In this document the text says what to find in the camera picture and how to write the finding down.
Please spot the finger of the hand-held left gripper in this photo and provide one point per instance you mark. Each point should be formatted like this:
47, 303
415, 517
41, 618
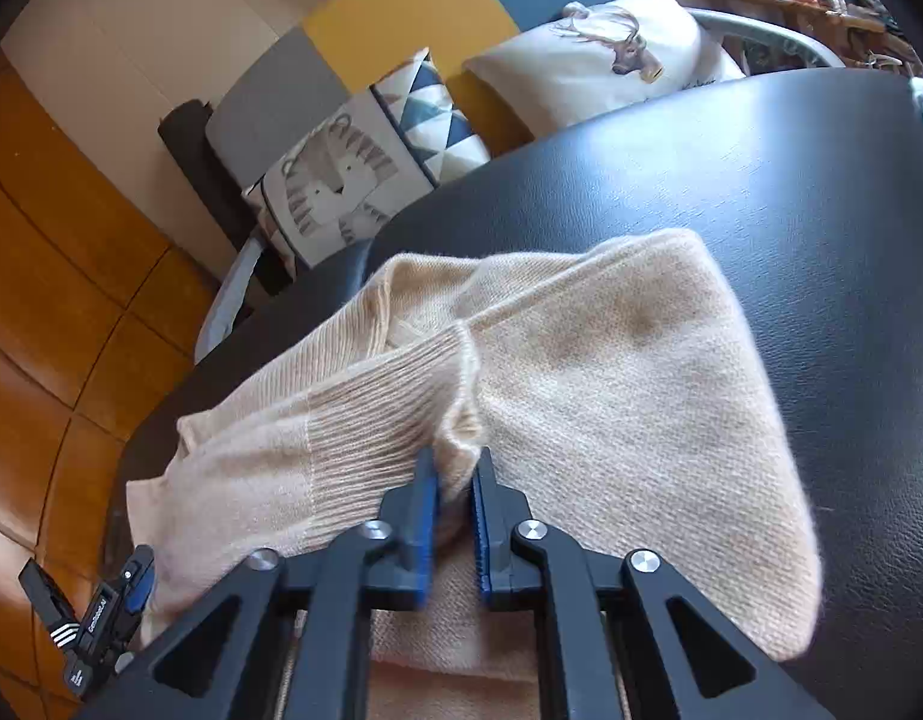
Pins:
137, 585

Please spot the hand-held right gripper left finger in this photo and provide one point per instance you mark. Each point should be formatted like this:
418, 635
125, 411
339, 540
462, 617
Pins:
430, 532

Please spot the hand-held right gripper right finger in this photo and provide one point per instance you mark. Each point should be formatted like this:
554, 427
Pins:
480, 532

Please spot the beige knit sweater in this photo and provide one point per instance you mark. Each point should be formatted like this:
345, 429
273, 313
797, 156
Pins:
618, 390

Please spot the wooden panelled wardrobe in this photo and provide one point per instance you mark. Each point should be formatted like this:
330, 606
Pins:
41, 315

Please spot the tiger print cushion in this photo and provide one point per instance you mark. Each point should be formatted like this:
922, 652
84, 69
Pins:
334, 180

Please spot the deer print cushion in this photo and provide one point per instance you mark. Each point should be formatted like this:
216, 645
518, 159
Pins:
603, 67

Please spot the grey yellow blue sofa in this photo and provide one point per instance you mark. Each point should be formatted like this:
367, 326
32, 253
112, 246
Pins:
379, 22

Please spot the cluttered wooden shelf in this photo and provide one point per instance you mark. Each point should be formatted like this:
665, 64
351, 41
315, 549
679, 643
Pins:
806, 7

